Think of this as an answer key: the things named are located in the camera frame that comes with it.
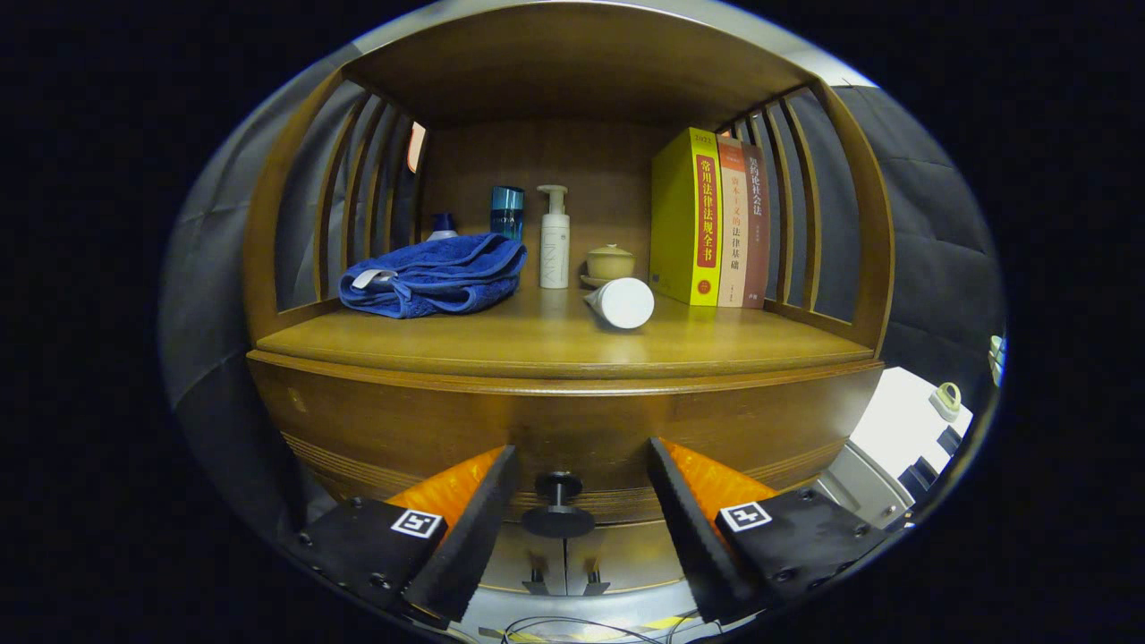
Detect white drawer unit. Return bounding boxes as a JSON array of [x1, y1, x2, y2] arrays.
[[810, 365, 976, 530]]

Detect wooden drawer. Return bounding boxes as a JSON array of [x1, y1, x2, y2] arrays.
[[246, 351, 886, 529]]

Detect beige lidded tea cup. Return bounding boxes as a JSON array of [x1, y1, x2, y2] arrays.
[[580, 243, 637, 289]]

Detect black floor cable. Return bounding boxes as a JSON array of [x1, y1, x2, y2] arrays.
[[496, 610, 708, 644]]

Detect brown book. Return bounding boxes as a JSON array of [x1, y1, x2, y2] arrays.
[[742, 143, 772, 310]]

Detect white and green tube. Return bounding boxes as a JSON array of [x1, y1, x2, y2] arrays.
[[583, 276, 656, 331]]

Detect blue towel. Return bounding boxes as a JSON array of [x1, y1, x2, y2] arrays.
[[338, 233, 529, 319]]

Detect black drawer knob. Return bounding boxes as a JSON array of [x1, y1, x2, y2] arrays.
[[522, 471, 597, 539]]

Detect teal tall bottle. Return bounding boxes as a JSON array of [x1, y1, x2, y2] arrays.
[[489, 185, 526, 242]]

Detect wooden countertop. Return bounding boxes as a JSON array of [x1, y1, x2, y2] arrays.
[[255, 286, 876, 378]]

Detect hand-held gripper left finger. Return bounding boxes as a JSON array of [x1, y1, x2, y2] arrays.
[[286, 445, 520, 624]]

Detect thick yellow book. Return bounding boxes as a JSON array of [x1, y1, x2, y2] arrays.
[[649, 127, 723, 308]]

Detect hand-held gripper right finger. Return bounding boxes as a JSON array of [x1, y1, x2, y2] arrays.
[[648, 436, 891, 624]]

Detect wooden cabinet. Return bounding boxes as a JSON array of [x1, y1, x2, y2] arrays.
[[243, 0, 897, 600]]

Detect orange and white book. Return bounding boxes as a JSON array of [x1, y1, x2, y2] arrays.
[[716, 134, 751, 309]]

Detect white pump bottle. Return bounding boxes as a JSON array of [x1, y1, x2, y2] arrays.
[[537, 184, 572, 290]]

